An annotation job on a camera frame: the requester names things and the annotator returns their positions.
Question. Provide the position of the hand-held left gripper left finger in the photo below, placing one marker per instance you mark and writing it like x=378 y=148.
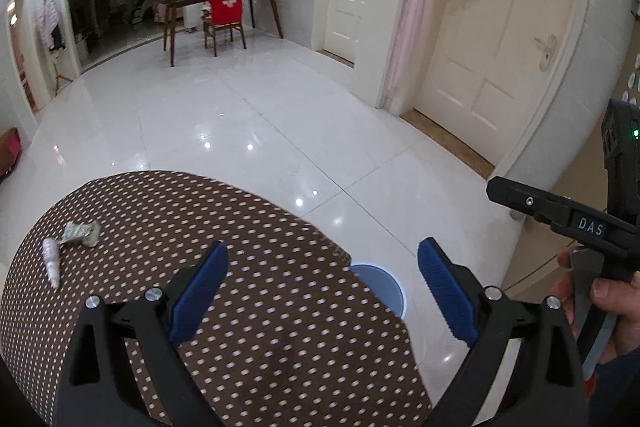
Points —
x=197 y=294

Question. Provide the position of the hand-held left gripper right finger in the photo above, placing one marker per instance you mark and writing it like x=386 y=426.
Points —
x=447 y=294

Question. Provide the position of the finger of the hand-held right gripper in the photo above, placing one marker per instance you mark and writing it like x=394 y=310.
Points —
x=540 y=207

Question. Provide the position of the blue plastic trash bin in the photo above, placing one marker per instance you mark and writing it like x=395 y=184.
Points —
x=380 y=284

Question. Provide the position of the grey paper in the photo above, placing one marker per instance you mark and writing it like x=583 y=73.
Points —
x=80 y=234

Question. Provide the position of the white twisted paper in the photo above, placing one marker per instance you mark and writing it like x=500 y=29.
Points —
x=52 y=264

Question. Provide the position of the person's right forearm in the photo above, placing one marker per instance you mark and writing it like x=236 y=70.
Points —
x=617 y=389

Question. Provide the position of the person's right hand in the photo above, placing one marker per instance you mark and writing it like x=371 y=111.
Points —
x=622 y=309

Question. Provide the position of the brown dotted tablecloth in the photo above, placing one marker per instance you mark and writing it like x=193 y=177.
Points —
x=275 y=332

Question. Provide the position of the cream panel door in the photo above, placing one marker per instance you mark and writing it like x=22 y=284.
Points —
x=480 y=57

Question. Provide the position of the pink curtain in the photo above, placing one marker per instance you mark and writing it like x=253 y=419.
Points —
x=405 y=32

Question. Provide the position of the wooden chair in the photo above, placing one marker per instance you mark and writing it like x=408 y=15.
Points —
x=220 y=30

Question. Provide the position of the red chair cover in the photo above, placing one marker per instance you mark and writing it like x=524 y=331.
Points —
x=227 y=4

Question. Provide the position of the pink hanging garment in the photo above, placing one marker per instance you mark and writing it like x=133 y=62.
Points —
x=50 y=19

